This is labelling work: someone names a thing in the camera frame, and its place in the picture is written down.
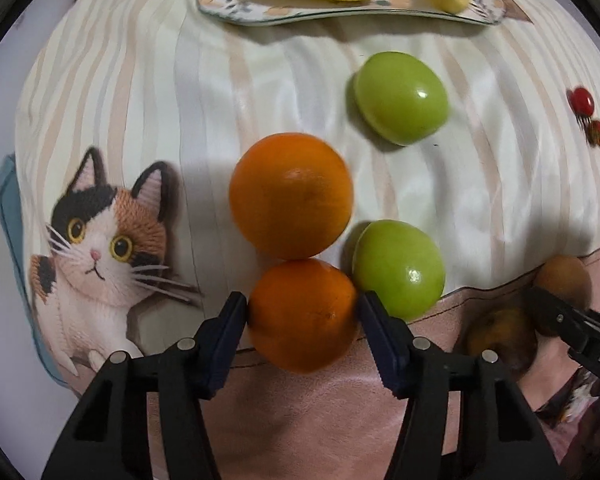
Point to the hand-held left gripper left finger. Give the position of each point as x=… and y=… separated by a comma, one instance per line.
x=227, y=340

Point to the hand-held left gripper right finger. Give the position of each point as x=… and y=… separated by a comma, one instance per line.
x=380, y=345

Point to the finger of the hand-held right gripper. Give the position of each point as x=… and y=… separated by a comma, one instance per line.
x=555, y=316

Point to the red brown apple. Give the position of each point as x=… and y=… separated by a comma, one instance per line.
x=502, y=342
x=565, y=277

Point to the green apple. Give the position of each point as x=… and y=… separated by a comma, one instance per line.
x=402, y=97
x=400, y=270

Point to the small orange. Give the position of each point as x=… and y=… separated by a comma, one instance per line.
x=302, y=315

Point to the large orange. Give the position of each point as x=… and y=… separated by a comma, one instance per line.
x=291, y=195

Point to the red cherry tomato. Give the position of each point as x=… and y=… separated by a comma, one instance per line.
x=597, y=132
x=581, y=101

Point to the dark patterned cloth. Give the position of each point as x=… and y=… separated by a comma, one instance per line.
x=580, y=410

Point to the striped cat printed blanket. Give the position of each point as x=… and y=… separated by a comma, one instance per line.
x=180, y=110

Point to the blue cloth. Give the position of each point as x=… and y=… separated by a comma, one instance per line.
x=10, y=200

